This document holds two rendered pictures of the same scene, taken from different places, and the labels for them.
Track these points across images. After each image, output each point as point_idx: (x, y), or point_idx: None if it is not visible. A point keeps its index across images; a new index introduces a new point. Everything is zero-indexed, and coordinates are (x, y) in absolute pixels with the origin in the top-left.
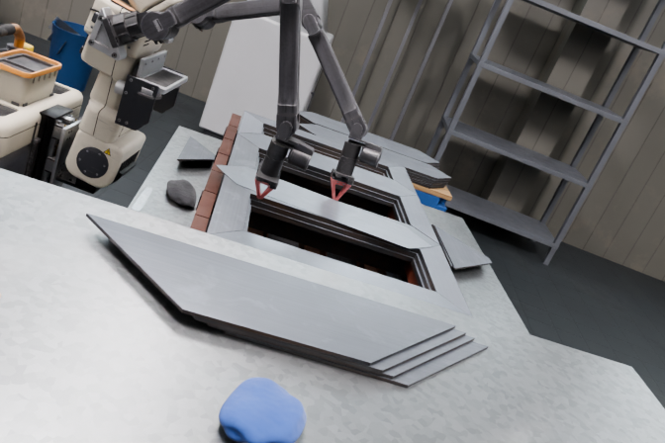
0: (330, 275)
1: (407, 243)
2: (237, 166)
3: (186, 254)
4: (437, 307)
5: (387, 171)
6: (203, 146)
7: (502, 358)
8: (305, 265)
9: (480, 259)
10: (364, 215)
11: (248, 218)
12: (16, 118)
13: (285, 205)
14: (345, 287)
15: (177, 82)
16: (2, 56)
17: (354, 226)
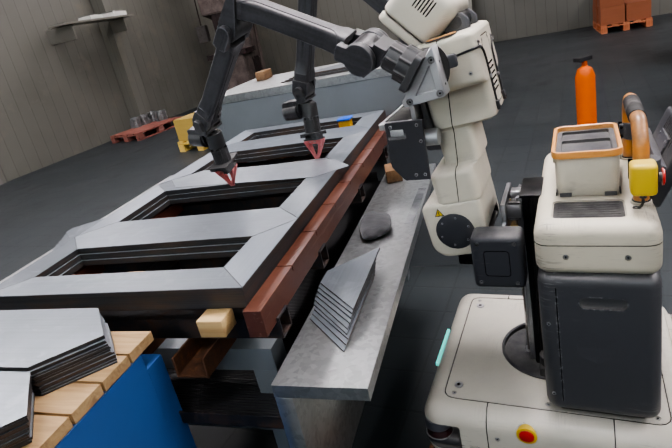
0: (331, 76)
1: (199, 173)
2: (324, 173)
3: None
4: (287, 84)
5: None
6: (334, 292)
7: (277, 83)
8: (340, 75)
9: (84, 226)
10: (213, 181)
11: None
12: (548, 159)
13: (296, 161)
14: (327, 76)
15: (392, 113)
16: (615, 136)
17: (240, 168)
